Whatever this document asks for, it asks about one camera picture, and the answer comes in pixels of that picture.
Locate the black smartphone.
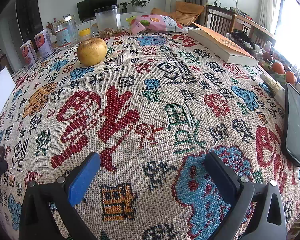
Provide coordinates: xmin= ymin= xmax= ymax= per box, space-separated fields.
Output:
xmin=281 ymin=83 xmax=300 ymax=167

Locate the patterned woven tablecloth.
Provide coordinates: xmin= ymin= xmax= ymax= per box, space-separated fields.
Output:
xmin=0 ymin=32 xmax=300 ymax=239

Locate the left red white can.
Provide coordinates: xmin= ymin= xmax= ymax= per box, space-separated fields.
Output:
xmin=20 ymin=40 xmax=38 ymax=67

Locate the red white can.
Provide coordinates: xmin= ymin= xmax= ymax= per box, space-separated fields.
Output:
xmin=20 ymin=40 xmax=38 ymax=67
xmin=34 ymin=29 xmax=54 ymax=59

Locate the right red white can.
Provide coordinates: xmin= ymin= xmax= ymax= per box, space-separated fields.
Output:
xmin=34 ymin=29 xmax=54 ymax=59

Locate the yellow brown pear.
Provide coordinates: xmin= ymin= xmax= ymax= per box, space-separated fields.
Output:
xmin=77 ymin=37 xmax=107 ymax=67

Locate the orange cover book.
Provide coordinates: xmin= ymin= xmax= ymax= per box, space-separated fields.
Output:
xmin=188 ymin=23 xmax=258 ymax=66

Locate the glass jar gold lid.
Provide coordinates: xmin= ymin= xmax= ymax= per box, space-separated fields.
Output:
xmin=53 ymin=15 xmax=79 ymax=48

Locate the small yellow lid jar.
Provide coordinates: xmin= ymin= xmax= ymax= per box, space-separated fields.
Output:
xmin=79 ymin=28 xmax=91 ymax=42

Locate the wooden chair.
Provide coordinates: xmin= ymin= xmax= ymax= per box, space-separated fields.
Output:
xmin=204 ymin=4 xmax=276 ymax=47

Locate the pile of walnuts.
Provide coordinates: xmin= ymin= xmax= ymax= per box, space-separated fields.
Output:
xmin=99 ymin=28 xmax=122 ymax=38

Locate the orange cushion chair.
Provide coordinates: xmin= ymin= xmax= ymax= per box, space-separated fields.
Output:
xmin=151 ymin=1 xmax=205 ymax=25

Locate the clear jar black lid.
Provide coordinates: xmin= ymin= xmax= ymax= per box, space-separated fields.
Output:
xmin=95 ymin=5 xmax=121 ymax=34

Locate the black television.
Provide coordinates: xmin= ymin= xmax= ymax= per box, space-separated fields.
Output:
xmin=77 ymin=0 xmax=117 ymax=21

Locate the green potted plant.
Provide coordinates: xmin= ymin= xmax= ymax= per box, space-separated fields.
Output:
xmin=128 ymin=0 xmax=151 ymax=11

